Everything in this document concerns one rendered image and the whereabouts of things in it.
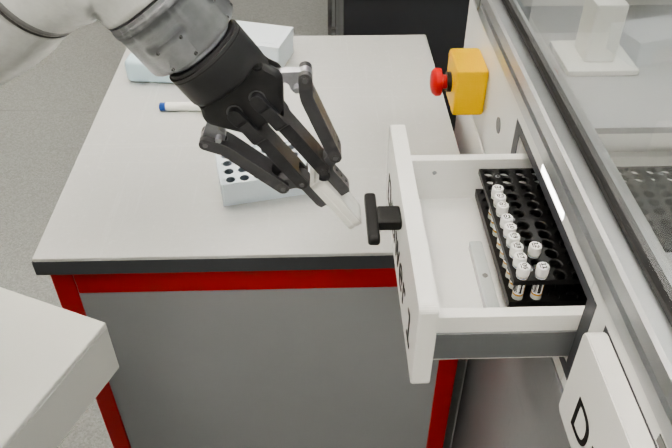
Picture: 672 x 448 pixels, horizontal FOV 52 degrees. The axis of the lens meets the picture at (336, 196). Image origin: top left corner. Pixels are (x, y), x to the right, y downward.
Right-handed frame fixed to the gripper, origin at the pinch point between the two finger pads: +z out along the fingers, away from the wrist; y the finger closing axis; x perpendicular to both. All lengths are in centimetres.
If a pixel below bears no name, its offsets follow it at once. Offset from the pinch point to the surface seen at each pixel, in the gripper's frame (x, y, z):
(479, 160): 11.5, 11.6, 13.3
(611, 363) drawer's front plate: -20.5, 16.8, 12.7
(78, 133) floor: 153, -125, 26
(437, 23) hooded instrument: 82, 8, 30
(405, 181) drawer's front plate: 3.2, 5.6, 4.8
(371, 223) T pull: -1.5, 1.5, 4.0
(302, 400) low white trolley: 11, -33, 39
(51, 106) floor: 172, -137, 18
